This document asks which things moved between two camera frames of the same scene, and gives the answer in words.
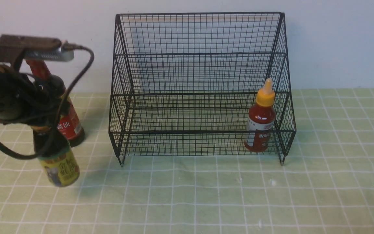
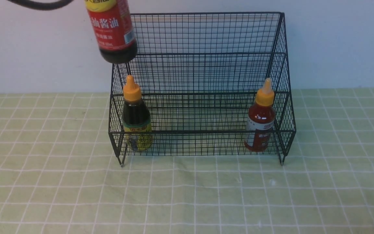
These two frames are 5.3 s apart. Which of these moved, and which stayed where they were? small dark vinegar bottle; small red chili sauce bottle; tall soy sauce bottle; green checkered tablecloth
Moved: tall soy sauce bottle; small dark vinegar bottle
Stayed: small red chili sauce bottle; green checkered tablecloth
